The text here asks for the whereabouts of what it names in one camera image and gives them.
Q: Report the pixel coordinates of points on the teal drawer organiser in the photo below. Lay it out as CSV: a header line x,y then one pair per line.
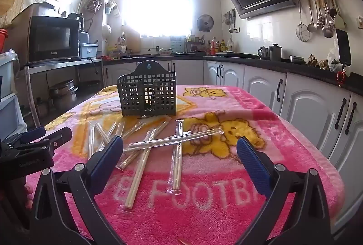
x,y
176,45

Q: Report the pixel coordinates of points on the steel kettle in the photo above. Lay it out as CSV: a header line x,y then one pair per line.
x,y
275,53

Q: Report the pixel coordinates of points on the clear plastic bag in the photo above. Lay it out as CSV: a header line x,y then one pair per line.
x,y
336,62

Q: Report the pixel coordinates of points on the pale green spatula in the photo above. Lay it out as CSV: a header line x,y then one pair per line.
x,y
339,22

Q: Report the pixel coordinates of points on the steel bowl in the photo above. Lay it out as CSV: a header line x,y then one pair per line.
x,y
296,60

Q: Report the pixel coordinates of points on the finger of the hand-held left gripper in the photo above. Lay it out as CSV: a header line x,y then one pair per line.
x,y
32,134
56,140

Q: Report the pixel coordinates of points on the kitchen window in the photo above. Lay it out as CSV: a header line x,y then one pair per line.
x,y
157,1

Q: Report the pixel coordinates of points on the printed pink blanket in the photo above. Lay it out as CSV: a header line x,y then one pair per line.
x,y
215,205

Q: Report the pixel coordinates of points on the large steel ladle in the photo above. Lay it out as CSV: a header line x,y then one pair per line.
x,y
327,32

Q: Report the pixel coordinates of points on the glass french press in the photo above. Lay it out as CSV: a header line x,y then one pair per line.
x,y
263,53

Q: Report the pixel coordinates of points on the wooden cutting board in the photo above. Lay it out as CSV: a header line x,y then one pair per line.
x,y
133,40

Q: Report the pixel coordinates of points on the white lower kitchen cabinets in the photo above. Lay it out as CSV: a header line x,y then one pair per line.
x,y
309,108

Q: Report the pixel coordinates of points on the dark green plastic utensil holder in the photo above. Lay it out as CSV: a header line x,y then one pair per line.
x,y
136,97

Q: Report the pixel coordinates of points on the red bead charm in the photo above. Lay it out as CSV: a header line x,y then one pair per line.
x,y
341,76

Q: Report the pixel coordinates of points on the white plastic drawer unit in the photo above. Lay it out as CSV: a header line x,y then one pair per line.
x,y
8,91

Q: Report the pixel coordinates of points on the stacked steel pots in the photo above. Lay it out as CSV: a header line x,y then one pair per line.
x,y
63,94

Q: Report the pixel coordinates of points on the white round hanging dish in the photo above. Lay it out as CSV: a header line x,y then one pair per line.
x,y
106,29

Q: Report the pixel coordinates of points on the steel kitchen shelf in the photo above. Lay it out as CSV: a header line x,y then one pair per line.
x,y
56,64

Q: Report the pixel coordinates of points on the hanging small utensil set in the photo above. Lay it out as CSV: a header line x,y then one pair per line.
x,y
230,19

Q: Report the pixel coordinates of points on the black induction cooktop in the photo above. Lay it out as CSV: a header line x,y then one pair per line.
x,y
235,54

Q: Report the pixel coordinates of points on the row of condiment bottles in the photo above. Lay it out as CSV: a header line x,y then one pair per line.
x,y
217,47

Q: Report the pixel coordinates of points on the black wok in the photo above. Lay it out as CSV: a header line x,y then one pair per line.
x,y
89,85

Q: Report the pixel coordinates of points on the black kitchen countertop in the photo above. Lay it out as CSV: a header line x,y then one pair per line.
x,y
297,69

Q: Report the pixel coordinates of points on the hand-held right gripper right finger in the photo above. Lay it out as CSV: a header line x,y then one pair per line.
x,y
252,159

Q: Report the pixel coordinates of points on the pile of ginger roots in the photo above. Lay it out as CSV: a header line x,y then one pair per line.
x,y
316,62

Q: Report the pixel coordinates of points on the red plastic container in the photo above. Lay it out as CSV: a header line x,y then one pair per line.
x,y
3,40

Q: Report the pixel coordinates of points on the group of chopsticks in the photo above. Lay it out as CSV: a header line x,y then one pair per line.
x,y
177,148

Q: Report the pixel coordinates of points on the black smartphone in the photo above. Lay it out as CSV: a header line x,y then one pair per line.
x,y
343,47

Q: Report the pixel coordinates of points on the red bundle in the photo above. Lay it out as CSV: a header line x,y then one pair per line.
x,y
106,57

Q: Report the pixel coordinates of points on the grey plastic storage box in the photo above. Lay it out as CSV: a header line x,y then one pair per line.
x,y
88,50

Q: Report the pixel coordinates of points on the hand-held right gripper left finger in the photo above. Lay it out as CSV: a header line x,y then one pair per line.
x,y
109,158

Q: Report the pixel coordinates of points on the patterned white bowl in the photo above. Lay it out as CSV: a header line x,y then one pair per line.
x,y
165,52

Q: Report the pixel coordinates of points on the small round wall fan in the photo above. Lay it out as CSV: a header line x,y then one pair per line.
x,y
205,22

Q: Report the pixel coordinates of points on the round woven bamboo tray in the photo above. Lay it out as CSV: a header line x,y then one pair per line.
x,y
11,1

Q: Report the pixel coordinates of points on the black microwave oven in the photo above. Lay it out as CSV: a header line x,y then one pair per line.
x,y
51,37

